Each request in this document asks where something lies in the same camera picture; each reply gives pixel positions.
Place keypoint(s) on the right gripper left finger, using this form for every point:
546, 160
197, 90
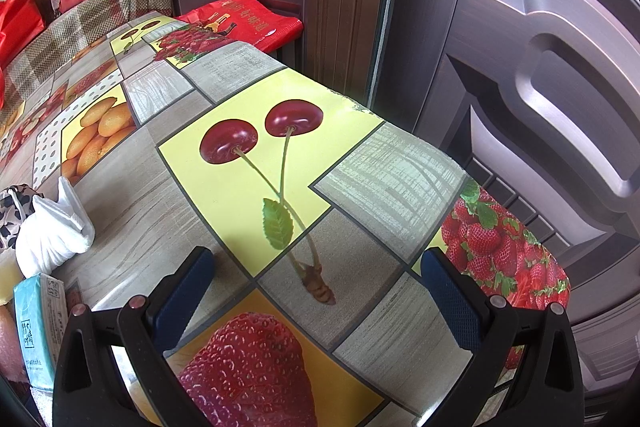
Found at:
88, 387

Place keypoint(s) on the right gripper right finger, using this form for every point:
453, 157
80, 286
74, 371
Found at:
546, 389

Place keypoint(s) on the blue tissue pack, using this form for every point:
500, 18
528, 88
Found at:
41, 318

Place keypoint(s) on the white cloth glove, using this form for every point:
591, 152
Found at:
55, 232

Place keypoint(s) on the pale yellow sponge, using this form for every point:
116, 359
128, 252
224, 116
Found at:
10, 275

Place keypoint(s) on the black white patterned scrunchie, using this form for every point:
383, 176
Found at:
16, 204

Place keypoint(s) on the pink fluffy plush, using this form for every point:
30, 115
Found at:
11, 360

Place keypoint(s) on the fruit pattern tablecloth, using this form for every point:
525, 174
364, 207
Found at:
317, 213

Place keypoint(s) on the plaid blanket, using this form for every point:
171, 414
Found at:
68, 34

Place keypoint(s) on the red plastic bag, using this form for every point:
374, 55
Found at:
248, 21

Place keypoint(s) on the glossy red tote bag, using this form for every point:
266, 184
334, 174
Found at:
20, 21

